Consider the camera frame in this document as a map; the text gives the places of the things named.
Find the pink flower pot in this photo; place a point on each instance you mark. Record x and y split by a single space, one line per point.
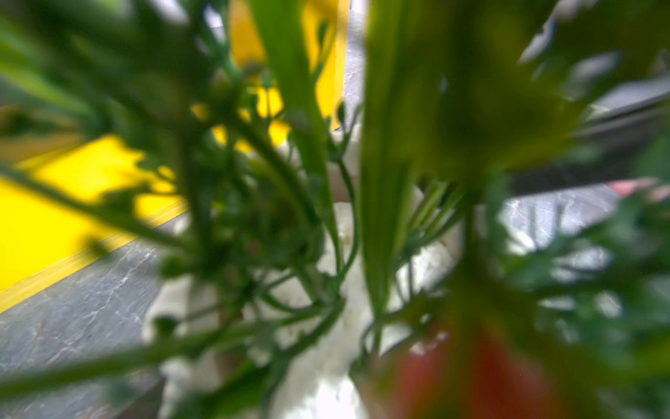
367 245

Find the yellow pink blue shelf rack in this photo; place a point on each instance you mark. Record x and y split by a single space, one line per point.
218 104

